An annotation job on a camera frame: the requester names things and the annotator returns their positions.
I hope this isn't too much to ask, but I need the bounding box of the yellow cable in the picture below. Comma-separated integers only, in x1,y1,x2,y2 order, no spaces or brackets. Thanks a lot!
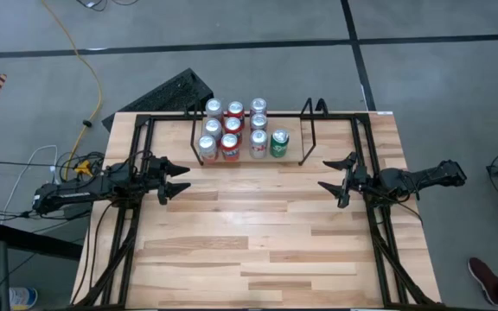
41,0,105,181

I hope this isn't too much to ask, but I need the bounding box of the orange Fanta can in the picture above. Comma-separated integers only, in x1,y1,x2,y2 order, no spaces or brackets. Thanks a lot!
220,132,241,162
227,100,246,118

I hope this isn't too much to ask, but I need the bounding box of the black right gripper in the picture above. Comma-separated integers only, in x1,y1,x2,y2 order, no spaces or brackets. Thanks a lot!
316,151,382,210

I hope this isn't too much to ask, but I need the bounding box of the white pink Spindrift can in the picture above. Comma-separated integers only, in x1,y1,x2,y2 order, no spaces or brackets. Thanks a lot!
197,133,219,164
204,98,224,118
202,117,223,137

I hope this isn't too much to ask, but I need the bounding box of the person's foot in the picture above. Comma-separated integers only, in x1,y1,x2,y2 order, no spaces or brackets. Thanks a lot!
467,257,498,307

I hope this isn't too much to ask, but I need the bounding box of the green Sprite can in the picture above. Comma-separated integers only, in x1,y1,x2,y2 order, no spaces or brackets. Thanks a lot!
269,128,291,159

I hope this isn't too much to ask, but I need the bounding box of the black wire shelf support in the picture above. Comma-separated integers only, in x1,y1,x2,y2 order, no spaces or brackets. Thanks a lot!
297,97,330,168
183,101,206,168

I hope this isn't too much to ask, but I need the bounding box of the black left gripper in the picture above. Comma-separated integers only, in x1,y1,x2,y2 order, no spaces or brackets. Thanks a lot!
144,155,192,206

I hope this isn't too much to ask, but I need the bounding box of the white cable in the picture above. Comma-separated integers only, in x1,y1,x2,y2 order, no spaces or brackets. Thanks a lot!
1,144,62,213

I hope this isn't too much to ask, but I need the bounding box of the thin black cable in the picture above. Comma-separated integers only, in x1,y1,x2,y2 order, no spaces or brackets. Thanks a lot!
75,0,140,10

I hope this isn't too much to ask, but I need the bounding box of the white blue yellow object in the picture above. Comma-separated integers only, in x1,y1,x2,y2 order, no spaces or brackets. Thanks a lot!
9,286,39,311

